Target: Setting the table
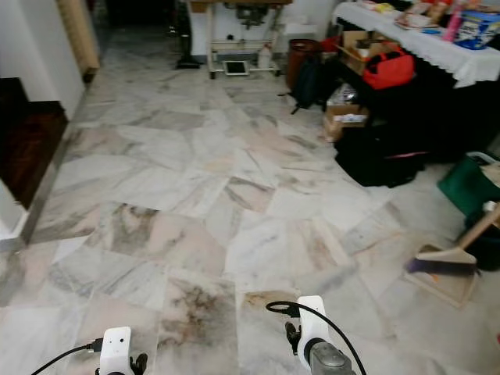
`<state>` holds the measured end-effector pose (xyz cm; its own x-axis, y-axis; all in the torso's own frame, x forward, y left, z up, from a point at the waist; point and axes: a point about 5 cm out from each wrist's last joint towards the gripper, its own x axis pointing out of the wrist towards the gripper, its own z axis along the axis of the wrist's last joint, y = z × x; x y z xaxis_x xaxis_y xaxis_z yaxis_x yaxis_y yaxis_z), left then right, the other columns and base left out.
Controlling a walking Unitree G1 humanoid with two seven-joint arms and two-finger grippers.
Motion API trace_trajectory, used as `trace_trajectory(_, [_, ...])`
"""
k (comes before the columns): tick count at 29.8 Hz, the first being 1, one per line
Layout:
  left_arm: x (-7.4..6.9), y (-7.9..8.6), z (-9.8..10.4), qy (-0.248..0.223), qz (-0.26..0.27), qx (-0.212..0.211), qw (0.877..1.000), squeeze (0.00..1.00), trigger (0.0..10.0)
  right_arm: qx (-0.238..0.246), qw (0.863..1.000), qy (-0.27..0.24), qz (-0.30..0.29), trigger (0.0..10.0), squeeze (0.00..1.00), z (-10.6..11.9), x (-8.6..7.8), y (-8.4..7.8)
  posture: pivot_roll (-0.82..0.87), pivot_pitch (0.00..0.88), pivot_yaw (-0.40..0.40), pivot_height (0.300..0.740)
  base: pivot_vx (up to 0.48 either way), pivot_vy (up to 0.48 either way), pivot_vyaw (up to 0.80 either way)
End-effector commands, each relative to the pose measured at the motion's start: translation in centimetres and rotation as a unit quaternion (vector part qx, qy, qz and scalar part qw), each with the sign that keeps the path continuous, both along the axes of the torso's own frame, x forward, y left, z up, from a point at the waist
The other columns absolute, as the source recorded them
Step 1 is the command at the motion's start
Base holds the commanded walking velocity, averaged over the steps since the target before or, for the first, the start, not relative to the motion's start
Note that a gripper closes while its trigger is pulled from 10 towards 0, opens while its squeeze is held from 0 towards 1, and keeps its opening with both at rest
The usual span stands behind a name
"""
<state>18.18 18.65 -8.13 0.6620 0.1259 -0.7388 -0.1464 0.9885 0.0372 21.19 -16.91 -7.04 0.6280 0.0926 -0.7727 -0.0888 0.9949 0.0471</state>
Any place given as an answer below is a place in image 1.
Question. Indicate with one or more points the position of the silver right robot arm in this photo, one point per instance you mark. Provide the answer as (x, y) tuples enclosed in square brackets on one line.
[(330, 359)]

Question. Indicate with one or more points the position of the beige dustpan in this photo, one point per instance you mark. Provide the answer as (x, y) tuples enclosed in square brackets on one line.
[(441, 287)]

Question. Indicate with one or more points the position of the wooden broom purple bristles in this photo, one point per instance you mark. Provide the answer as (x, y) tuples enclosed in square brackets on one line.
[(449, 256)]

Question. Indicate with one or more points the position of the black duffel bag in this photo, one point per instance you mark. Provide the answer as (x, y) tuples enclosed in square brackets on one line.
[(379, 156)]

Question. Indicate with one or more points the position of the small open cardboard box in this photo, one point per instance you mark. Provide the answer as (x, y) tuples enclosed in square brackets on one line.
[(344, 119)]

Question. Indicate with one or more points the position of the green shopping bag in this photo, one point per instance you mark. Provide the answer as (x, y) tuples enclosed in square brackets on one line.
[(469, 187)]

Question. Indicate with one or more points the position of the dark wooden stair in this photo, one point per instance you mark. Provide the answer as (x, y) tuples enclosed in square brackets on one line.
[(31, 144)]

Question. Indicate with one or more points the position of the black backpack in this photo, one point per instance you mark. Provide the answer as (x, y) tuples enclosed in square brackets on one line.
[(306, 83)]

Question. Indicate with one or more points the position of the brown round bin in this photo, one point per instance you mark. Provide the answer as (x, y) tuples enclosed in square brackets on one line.
[(298, 56)]

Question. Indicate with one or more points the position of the red bag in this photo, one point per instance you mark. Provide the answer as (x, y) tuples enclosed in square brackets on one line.
[(388, 70)]

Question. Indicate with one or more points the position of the black floor stand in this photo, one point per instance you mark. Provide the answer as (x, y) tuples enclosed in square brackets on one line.
[(187, 59)]

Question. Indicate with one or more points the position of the large open cardboard box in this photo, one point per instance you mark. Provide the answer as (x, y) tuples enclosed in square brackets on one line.
[(355, 45)]

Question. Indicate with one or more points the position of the white sewing machine table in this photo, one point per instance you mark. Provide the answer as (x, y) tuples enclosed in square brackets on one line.
[(230, 28)]

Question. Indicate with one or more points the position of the table with white cloth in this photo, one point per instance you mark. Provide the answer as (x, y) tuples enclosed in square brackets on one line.
[(430, 45)]

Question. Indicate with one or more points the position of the plate of food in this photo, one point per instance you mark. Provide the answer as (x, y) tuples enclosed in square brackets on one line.
[(418, 21)]

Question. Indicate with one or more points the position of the pink bottle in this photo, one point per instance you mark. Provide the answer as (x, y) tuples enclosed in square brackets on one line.
[(452, 25)]

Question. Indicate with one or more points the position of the blue printed box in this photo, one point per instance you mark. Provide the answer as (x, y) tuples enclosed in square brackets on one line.
[(478, 30)]

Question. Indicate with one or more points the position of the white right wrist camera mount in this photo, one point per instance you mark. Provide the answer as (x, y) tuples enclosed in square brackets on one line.
[(312, 320)]

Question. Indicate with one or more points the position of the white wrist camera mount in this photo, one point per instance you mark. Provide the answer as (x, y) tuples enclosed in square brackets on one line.
[(115, 347), (312, 320)]

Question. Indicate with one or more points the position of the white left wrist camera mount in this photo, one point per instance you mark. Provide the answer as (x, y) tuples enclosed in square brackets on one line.
[(115, 347)]

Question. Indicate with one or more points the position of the light wooden door frame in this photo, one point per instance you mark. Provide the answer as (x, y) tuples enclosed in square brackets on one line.
[(80, 37)]

